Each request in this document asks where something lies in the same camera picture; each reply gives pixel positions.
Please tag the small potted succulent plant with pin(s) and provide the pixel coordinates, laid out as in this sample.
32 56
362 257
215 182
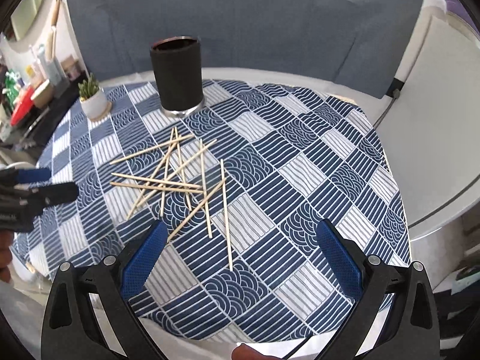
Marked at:
93 100

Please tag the blue white patterned tablecloth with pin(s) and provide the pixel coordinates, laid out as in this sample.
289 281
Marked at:
241 186

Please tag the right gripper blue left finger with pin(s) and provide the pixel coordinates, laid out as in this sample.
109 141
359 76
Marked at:
139 257

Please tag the purple lidded container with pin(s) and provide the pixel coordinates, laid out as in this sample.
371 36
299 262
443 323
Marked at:
456 13

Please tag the person's left hand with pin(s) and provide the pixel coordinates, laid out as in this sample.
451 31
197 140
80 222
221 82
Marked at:
6 241

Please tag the cluttered shelf items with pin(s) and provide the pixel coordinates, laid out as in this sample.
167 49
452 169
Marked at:
53 31

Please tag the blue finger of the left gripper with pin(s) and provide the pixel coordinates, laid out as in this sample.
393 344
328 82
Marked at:
33 175
57 194

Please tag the black cylindrical utensil holder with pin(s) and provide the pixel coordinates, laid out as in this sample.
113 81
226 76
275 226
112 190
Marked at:
177 68

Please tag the grey fabric sofa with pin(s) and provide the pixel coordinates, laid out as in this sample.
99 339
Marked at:
354 43

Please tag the white cabinet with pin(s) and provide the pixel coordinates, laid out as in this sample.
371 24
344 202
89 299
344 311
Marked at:
431 133

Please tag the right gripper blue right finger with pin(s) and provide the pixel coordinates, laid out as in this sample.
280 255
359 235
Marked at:
343 256

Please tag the person's right hand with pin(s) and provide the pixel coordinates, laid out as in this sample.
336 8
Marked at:
245 352

